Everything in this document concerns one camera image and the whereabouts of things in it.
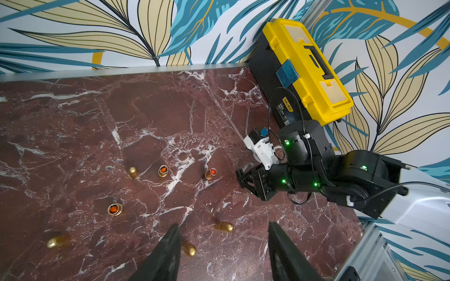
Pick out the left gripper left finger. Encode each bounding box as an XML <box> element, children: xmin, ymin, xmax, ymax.
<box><xmin>129</xmin><ymin>224</ymin><xmax>182</xmax><ymax>281</ymax></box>

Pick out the gold lipstick cap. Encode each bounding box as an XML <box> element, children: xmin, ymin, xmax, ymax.
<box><xmin>128</xmin><ymin>167</ymin><xmax>139</xmax><ymax>179</ymax></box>
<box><xmin>46</xmin><ymin>234</ymin><xmax>70</xmax><ymax>249</ymax></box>

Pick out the yellow black toolbox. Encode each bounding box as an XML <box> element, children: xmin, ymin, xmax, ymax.
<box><xmin>249</xmin><ymin>18</ymin><xmax>354</xmax><ymax>128</ymax></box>

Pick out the aluminium corner post right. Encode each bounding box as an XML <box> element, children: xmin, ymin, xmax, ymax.
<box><xmin>300</xmin><ymin>0</ymin><xmax>332</xmax><ymax>29</ymax></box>

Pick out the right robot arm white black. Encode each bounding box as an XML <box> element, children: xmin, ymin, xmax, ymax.
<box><xmin>236</xmin><ymin>120</ymin><xmax>450</xmax><ymax>242</ymax></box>

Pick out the black lipstick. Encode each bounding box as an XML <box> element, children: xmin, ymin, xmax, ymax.
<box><xmin>204</xmin><ymin>168</ymin><xmax>217</xmax><ymax>180</ymax></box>

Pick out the aluminium frame rail front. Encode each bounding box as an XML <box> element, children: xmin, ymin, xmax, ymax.
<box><xmin>334</xmin><ymin>222</ymin><xmax>408</xmax><ymax>281</ymax></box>

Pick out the gold lipstick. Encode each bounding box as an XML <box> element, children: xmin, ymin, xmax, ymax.
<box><xmin>107</xmin><ymin>203</ymin><xmax>123</xmax><ymax>217</ymax></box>
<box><xmin>182</xmin><ymin>242</ymin><xmax>197</xmax><ymax>257</ymax></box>
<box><xmin>215</xmin><ymin>221</ymin><xmax>234</xmax><ymax>233</ymax></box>
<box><xmin>158</xmin><ymin>165</ymin><xmax>169</xmax><ymax>177</ymax></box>

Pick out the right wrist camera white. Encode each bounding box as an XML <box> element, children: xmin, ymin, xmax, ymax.
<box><xmin>244</xmin><ymin>128</ymin><xmax>280</xmax><ymax>170</ymax></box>

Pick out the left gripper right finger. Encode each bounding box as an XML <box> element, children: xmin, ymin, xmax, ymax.
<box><xmin>268</xmin><ymin>222</ymin><xmax>323</xmax><ymax>281</ymax></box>

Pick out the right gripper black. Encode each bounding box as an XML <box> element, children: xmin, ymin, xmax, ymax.
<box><xmin>236</xmin><ymin>164</ymin><xmax>277</xmax><ymax>201</ymax></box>

